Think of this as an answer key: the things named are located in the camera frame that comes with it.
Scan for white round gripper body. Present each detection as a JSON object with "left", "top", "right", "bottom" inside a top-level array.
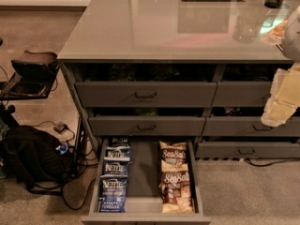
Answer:
[{"left": 271, "top": 63, "right": 300, "bottom": 107}]

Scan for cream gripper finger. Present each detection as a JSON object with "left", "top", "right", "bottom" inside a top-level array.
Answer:
[{"left": 261, "top": 97, "right": 296, "bottom": 128}]

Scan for blue kettle chip bag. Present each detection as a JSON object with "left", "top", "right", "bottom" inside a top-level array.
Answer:
[
  {"left": 99, "top": 174, "right": 128, "bottom": 213},
  {"left": 103, "top": 157, "right": 130, "bottom": 175},
  {"left": 106, "top": 147, "right": 131, "bottom": 158},
  {"left": 111, "top": 137, "right": 130, "bottom": 147}
]

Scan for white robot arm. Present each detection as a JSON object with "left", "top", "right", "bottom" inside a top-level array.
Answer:
[{"left": 261, "top": 7, "right": 300, "bottom": 128}]

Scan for top right grey drawer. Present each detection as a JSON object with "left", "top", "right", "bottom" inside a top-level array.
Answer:
[{"left": 212, "top": 82, "right": 271, "bottom": 107}]

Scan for middle right grey drawer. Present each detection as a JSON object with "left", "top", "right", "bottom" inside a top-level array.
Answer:
[{"left": 202, "top": 116, "right": 300, "bottom": 137}]

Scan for rear brown Sea Salt bag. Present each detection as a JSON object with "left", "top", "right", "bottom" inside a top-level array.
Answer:
[{"left": 159, "top": 142, "right": 188, "bottom": 172}]

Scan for brown sea salt bag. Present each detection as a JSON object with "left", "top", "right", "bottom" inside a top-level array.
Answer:
[
  {"left": 161, "top": 172, "right": 193, "bottom": 213},
  {"left": 159, "top": 142, "right": 188, "bottom": 172}
]

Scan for front brown Sea Salt bag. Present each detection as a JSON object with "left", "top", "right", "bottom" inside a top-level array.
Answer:
[{"left": 161, "top": 172, "right": 193, "bottom": 213}]

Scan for grey counter cabinet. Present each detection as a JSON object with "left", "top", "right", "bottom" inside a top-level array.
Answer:
[{"left": 59, "top": 0, "right": 299, "bottom": 152}]

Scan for open bottom left drawer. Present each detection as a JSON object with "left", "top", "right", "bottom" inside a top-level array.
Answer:
[{"left": 82, "top": 137, "right": 210, "bottom": 225}]

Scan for middle left grey drawer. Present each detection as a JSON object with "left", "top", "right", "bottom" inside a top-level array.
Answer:
[{"left": 88, "top": 116, "right": 205, "bottom": 136}]

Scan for top left grey drawer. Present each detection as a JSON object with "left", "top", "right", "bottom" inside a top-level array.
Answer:
[{"left": 75, "top": 82, "right": 217, "bottom": 108}]

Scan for checkered marker board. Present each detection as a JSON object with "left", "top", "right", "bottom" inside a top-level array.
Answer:
[{"left": 262, "top": 20, "right": 288, "bottom": 45}]

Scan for black power adapter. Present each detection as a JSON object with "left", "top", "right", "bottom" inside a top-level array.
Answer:
[{"left": 53, "top": 122, "right": 68, "bottom": 134}]

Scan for blue small object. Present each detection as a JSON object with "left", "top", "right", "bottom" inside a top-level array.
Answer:
[{"left": 56, "top": 144, "right": 68, "bottom": 155}]

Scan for black office chair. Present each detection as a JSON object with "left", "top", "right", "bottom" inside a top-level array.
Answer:
[{"left": 0, "top": 50, "right": 59, "bottom": 100}]

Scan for black backpack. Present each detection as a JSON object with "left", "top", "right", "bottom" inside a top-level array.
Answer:
[{"left": 1, "top": 126, "right": 72, "bottom": 192}]

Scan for black floor cables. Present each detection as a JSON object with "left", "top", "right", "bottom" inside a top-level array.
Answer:
[{"left": 27, "top": 119, "right": 98, "bottom": 211}]

